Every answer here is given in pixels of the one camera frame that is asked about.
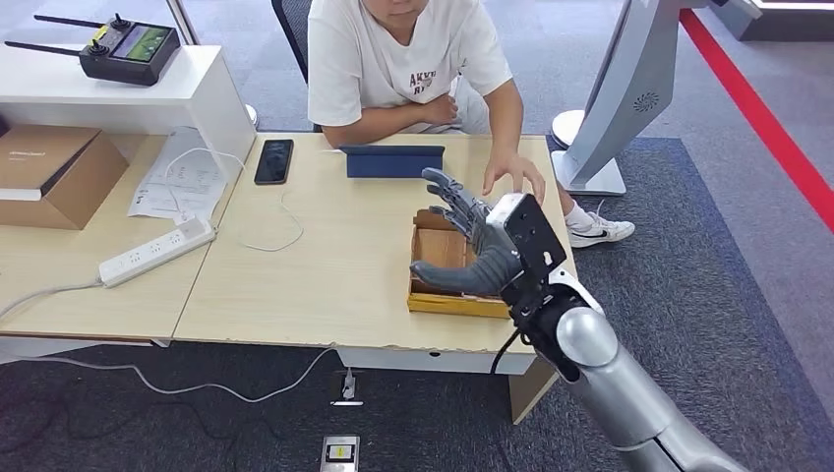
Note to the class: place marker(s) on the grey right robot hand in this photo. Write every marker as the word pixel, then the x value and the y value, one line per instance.
pixel 492 260

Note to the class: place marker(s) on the person's right hand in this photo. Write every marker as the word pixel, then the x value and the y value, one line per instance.
pixel 442 109

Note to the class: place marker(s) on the person's left hand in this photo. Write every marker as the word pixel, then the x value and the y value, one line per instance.
pixel 515 166

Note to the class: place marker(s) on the person's right forearm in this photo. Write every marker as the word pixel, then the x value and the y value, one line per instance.
pixel 378 124

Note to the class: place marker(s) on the person's left forearm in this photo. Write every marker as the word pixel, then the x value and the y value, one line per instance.
pixel 508 127

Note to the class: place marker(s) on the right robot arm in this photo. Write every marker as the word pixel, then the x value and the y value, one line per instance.
pixel 606 384

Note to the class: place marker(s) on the person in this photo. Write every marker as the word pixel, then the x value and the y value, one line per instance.
pixel 391 58

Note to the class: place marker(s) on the wooden compartment tray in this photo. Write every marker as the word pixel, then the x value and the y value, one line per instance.
pixel 440 251

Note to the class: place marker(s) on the white round floor base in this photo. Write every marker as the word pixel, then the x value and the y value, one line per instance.
pixel 565 127
pixel 251 114

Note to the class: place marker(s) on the tablet in blue case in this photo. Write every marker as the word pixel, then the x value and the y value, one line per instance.
pixel 391 166

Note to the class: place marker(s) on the white sneaker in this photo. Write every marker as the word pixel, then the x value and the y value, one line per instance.
pixel 602 231

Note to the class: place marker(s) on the white desk underframe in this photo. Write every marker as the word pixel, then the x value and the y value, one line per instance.
pixel 423 361

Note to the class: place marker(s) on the wooden desk side panel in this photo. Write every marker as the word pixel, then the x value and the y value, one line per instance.
pixel 528 391

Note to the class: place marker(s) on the grey kiosk stand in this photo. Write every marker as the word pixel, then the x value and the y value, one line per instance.
pixel 625 85

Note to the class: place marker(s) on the black office chair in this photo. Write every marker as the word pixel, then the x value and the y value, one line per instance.
pixel 292 26

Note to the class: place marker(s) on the black smartphone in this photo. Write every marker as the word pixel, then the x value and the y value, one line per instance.
pixel 274 161

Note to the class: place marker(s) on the floor socket with plug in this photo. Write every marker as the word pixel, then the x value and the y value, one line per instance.
pixel 347 391

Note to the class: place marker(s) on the white printed papers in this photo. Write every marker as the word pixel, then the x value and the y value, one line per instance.
pixel 195 185

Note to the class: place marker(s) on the grey metal pole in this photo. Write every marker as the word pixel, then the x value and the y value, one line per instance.
pixel 182 21

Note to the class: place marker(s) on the dark platform with light strip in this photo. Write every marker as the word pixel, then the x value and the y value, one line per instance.
pixel 782 26

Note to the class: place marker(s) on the white power strip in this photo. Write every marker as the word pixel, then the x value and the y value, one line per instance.
pixel 156 251

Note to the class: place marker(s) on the black remote controller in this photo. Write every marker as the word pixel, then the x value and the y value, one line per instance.
pixel 124 55

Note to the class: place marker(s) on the white desk shelf riser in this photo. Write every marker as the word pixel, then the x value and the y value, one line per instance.
pixel 98 85

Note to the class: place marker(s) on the brown cardboard box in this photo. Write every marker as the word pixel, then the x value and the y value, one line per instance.
pixel 71 189

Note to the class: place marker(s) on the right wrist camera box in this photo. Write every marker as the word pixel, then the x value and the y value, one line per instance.
pixel 531 234

